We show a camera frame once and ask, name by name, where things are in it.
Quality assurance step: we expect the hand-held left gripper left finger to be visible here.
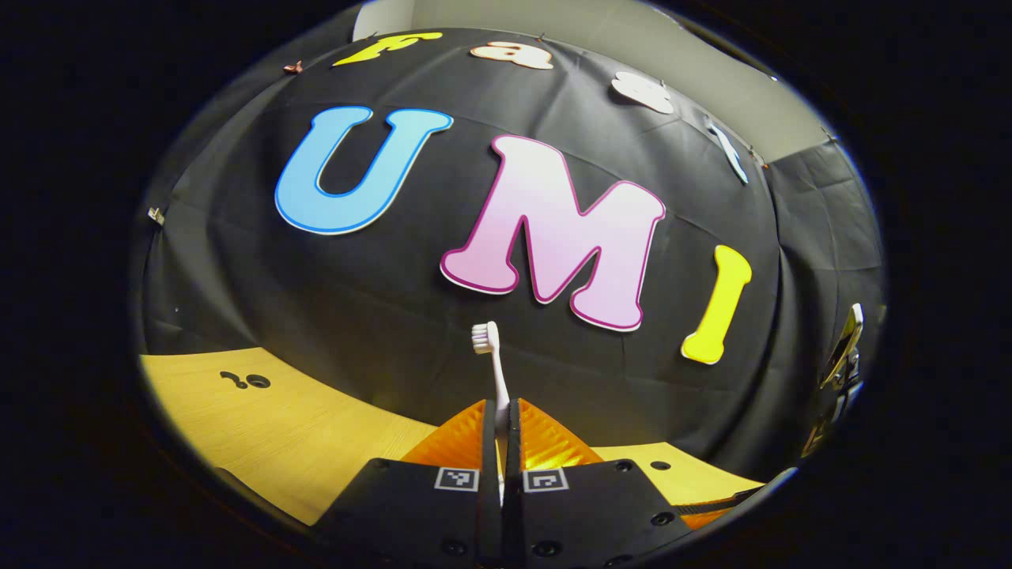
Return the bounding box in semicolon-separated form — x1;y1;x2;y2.
316;399;505;566

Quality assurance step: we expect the white toothbrush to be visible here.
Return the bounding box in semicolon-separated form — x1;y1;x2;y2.
471;321;512;507

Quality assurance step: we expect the wooden desktop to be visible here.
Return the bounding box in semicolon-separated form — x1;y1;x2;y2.
139;346;766;529

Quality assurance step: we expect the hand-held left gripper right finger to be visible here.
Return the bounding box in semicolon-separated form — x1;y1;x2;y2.
504;398;693;567

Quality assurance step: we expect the black backdrop cloth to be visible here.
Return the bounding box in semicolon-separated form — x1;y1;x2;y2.
138;28;886;483

